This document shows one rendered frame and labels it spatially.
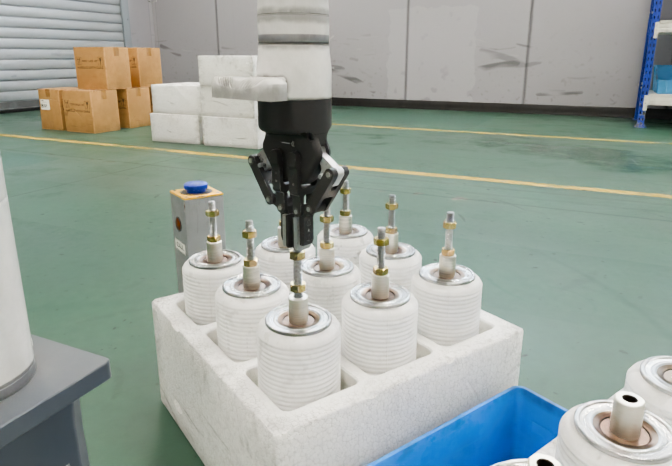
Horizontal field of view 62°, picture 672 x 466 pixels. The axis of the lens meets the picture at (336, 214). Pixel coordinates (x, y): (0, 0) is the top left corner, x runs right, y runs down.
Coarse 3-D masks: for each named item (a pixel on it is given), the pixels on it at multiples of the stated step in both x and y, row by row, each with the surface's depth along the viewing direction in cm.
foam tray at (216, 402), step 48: (192, 336) 74; (480, 336) 74; (192, 384) 74; (240, 384) 63; (384, 384) 63; (432, 384) 67; (480, 384) 73; (192, 432) 78; (240, 432) 62; (288, 432) 56; (336, 432) 59; (384, 432) 64
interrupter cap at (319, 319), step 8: (312, 304) 66; (272, 312) 64; (280, 312) 64; (288, 312) 64; (312, 312) 64; (320, 312) 64; (328, 312) 64; (272, 320) 62; (280, 320) 62; (288, 320) 63; (312, 320) 63; (320, 320) 62; (328, 320) 62; (272, 328) 60; (280, 328) 61; (288, 328) 60; (296, 328) 60; (304, 328) 60; (312, 328) 61; (320, 328) 60; (296, 336) 59
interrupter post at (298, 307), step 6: (288, 300) 62; (294, 300) 61; (300, 300) 61; (306, 300) 62; (294, 306) 61; (300, 306) 61; (306, 306) 62; (294, 312) 62; (300, 312) 62; (306, 312) 62; (294, 318) 62; (300, 318) 62; (306, 318) 62; (294, 324) 62; (300, 324) 62
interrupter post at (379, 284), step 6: (372, 276) 68; (378, 276) 68; (384, 276) 68; (372, 282) 68; (378, 282) 68; (384, 282) 68; (372, 288) 69; (378, 288) 68; (384, 288) 68; (372, 294) 69; (378, 294) 68; (384, 294) 68
